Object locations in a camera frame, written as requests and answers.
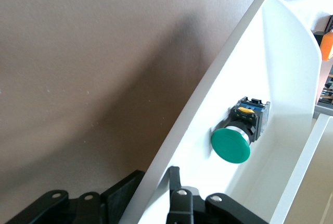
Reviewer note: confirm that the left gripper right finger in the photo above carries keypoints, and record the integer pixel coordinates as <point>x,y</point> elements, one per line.
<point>187,208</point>

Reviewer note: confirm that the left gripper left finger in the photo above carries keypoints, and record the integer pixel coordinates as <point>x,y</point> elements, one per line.
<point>119,195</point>

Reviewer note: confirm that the green mushroom push button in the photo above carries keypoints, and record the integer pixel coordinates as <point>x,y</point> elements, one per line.
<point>230,144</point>

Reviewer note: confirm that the white plastic drawer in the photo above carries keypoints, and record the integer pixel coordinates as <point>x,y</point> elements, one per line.
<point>281,65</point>

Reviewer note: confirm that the white drawer cabinet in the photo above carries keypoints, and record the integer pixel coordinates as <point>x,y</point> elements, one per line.
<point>320,182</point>

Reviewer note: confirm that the orange switch box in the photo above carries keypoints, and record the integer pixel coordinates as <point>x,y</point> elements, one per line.
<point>328,47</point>

